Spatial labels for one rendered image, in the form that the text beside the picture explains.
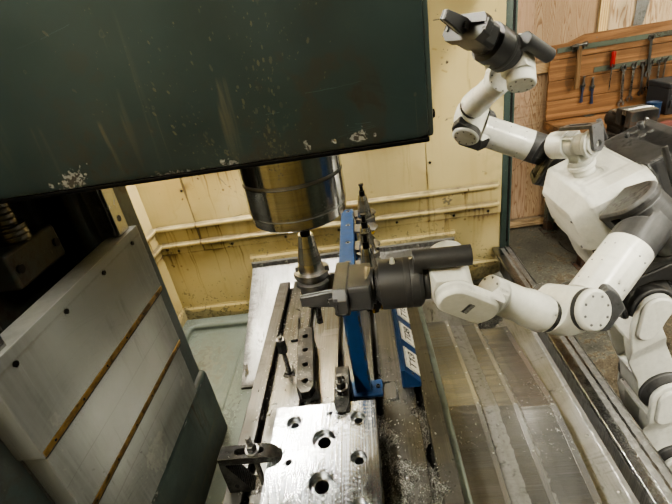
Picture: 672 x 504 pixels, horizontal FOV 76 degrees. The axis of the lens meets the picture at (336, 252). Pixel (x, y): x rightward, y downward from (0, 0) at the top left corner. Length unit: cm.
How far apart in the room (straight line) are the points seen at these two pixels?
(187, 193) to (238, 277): 44
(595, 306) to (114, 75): 81
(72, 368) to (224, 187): 112
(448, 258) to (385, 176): 108
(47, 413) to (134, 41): 57
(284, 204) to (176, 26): 25
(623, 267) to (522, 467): 56
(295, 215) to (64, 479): 57
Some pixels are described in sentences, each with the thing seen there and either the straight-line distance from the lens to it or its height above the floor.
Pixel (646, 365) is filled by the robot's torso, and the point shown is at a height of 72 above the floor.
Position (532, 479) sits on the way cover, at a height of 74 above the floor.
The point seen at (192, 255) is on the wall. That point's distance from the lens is 202.
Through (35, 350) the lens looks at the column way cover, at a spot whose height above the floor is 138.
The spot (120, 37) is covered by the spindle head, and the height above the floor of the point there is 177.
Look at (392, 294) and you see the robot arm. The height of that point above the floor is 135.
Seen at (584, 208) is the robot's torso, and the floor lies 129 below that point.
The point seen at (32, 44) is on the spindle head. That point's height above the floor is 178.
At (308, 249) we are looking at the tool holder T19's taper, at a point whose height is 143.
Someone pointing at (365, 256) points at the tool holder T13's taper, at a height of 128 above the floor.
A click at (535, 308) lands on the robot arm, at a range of 83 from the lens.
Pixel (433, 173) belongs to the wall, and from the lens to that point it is 178.
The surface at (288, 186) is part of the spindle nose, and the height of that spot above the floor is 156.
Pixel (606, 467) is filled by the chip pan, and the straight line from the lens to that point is 139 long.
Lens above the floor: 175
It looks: 28 degrees down
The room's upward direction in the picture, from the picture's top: 10 degrees counter-clockwise
